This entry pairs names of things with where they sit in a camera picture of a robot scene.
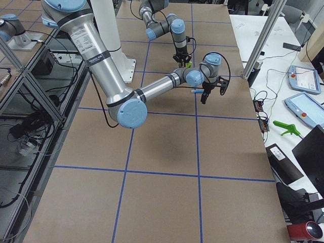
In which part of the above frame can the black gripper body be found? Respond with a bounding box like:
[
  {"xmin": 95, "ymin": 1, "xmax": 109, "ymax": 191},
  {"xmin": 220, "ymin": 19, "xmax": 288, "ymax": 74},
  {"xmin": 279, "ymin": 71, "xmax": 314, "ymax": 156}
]
[
  {"xmin": 202, "ymin": 76, "xmax": 228, "ymax": 96},
  {"xmin": 173, "ymin": 53, "xmax": 192, "ymax": 66}
]

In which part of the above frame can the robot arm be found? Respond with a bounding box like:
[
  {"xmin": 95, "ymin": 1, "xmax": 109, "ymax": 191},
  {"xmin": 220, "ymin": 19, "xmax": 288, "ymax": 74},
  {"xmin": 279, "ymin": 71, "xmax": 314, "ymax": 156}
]
[
  {"xmin": 41, "ymin": 1, "xmax": 230, "ymax": 129},
  {"xmin": 139, "ymin": 1, "xmax": 192, "ymax": 67}
]

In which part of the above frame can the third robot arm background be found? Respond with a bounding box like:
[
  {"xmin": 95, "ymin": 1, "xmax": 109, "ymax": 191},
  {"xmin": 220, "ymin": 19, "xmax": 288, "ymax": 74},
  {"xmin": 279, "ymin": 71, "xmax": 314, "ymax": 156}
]
[{"xmin": 1, "ymin": 14, "xmax": 43, "ymax": 51}]

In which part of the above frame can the dark water bottle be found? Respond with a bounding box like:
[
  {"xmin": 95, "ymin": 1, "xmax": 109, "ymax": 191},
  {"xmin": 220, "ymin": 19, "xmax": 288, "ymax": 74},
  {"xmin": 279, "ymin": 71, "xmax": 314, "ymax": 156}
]
[{"xmin": 247, "ymin": 59, "xmax": 263, "ymax": 88}]

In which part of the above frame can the orange terminal board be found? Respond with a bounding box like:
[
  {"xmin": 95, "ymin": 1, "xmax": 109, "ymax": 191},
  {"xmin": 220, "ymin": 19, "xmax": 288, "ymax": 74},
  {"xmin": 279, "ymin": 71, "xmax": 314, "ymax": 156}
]
[{"xmin": 253, "ymin": 99, "xmax": 269, "ymax": 133}]

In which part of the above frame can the black smartphone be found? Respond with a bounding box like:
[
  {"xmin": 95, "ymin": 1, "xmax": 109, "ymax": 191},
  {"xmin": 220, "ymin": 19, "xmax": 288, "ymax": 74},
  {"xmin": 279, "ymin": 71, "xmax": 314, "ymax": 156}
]
[{"xmin": 282, "ymin": 43, "xmax": 302, "ymax": 52}]

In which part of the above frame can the green plastic tool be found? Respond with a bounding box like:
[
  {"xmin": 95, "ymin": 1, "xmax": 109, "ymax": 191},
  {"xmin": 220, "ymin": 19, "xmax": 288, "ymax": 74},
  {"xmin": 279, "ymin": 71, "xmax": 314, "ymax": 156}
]
[{"xmin": 273, "ymin": 120, "xmax": 304, "ymax": 139}]

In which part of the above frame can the far teach pendant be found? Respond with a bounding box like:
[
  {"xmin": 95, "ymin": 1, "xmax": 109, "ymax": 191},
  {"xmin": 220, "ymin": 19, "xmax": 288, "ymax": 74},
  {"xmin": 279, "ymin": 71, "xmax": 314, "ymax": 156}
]
[{"xmin": 288, "ymin": 65, "xmax": 321, "ymax": 95}]

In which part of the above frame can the teach pendant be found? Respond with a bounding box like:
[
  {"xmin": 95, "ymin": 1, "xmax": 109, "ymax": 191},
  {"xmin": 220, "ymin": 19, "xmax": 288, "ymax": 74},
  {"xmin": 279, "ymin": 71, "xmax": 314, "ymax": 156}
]
[
  {"xmin": 284, "ymin": 92, "xmax": 323, "ymax": 128},
  {"xmin": 288, "ymin": 65, "xmax": 321, "ymax": 95}
]

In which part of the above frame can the near teach pendant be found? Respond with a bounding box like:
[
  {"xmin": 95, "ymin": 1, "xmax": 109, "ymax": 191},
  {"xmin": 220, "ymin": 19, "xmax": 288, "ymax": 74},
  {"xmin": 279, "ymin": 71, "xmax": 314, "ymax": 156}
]
[{"xmin": 284, "ymin": 92, "xmax": 323, "ymax": 128}]

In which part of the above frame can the black monitor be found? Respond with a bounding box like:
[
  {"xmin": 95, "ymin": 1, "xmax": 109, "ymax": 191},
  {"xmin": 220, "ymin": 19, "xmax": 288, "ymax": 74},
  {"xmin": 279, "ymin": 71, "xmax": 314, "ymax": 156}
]
[{"xmin": 292, "ymin": 125, "xmax": 324, "ymax": 196}]

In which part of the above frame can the brown flat box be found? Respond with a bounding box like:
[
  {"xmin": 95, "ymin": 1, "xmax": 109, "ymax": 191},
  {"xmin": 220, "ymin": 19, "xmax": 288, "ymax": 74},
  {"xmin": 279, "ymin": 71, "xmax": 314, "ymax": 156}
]
[{"xmin": 266, "ymin": 144, "xmax": 303, "ymax": 184}]

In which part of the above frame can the red cylinder speaker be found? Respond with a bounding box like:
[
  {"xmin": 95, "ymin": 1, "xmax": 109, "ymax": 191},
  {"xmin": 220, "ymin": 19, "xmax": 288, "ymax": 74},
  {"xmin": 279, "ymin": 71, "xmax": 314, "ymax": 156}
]
[{"xmin": 287, "ymin": 221, "xmax": 323, "ymax": 240}]

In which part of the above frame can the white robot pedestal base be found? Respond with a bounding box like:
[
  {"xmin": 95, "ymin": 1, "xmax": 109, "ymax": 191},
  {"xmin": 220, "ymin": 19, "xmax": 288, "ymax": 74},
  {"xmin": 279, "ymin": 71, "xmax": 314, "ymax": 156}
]
[{"xmin": 90, "ymin": 0, "xmax": 136, "ymax": 84}]

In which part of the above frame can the aluminium frame post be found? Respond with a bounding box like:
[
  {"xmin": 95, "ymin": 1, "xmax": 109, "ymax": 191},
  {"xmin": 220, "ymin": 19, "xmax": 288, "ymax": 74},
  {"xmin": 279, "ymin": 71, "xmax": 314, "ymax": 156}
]
[{"xmin": 241, "ymin": 0, "xmax": 287, "ymax": 79}]

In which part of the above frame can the aluminium truss frame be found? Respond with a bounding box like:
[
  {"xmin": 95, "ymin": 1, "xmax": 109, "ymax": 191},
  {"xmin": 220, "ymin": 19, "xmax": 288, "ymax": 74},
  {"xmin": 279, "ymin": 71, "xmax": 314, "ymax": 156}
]
[{"xmin": 1, "ymin": 39, "xmax": 89, "ymax": 242}]

